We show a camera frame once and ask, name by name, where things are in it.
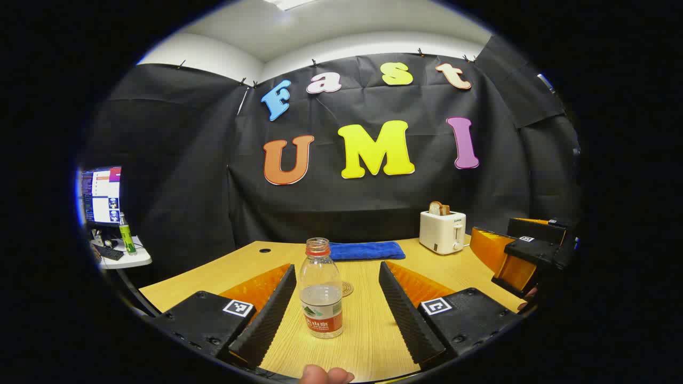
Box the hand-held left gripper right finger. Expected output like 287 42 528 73
378 260 522 371

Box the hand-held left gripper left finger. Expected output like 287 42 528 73
152 263 297 369

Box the clear plastic water bottle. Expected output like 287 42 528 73
298 237 344 339

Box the green drink bottle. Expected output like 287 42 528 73
118 212 138 255

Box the white toaster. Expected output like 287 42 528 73
419 210 467 255

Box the blue towel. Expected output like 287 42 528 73
328 241 406 261

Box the white side table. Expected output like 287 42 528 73
91 235 153 270

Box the computer monitor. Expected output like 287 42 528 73
80 166 122 227

